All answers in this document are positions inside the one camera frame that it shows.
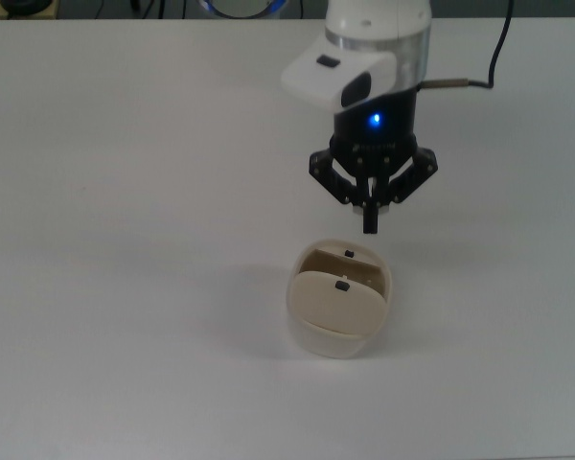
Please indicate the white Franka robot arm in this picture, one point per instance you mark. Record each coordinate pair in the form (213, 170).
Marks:
(378, 19)

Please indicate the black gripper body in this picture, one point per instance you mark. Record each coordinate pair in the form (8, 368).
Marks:
(374, 139)

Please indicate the small cream trash can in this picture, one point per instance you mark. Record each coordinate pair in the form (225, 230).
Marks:
(335, 345)

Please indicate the black round object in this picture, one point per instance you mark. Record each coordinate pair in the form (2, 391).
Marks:
(21, 6)

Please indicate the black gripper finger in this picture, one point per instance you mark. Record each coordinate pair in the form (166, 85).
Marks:
(335, 184)
(412, 182)

